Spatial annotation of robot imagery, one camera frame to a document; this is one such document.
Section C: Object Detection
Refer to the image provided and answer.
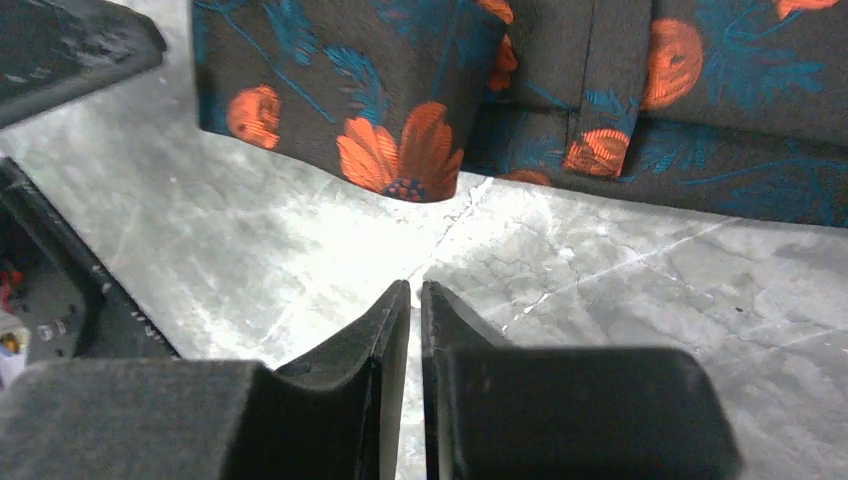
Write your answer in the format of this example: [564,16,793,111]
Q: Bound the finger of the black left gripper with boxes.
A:
[1,0,167,128]

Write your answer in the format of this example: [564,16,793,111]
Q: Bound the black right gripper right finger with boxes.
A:
[421,281,742,479]

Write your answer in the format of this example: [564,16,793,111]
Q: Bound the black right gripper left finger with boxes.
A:
[1,280,411,479]

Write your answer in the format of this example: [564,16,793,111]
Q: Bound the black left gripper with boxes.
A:
[1,158,179,389]

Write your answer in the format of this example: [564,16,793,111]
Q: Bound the black tie orange flowers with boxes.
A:
[190,0,847,228]

